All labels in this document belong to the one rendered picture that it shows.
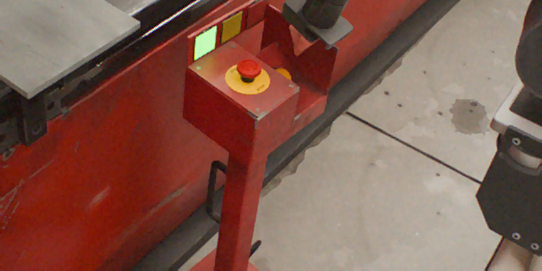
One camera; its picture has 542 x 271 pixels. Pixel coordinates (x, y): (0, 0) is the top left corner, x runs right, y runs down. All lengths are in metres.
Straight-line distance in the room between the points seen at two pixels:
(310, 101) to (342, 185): 0.85
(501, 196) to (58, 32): 0.56
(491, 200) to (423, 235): 1.18
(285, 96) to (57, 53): 0.43
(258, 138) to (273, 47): 0.21
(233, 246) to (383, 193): 0.70
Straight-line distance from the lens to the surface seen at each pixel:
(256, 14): 1.34
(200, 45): 1.26
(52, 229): 1.37
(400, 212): 2.17
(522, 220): 0.97
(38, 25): 0.99
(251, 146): 1.25
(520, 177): 0.93
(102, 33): 0.98
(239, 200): 1.50
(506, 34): 2.91
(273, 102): 1.22
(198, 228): 1.97
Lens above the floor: 1.61
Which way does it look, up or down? 44 degrees down
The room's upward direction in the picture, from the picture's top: 11 degrees clockwise
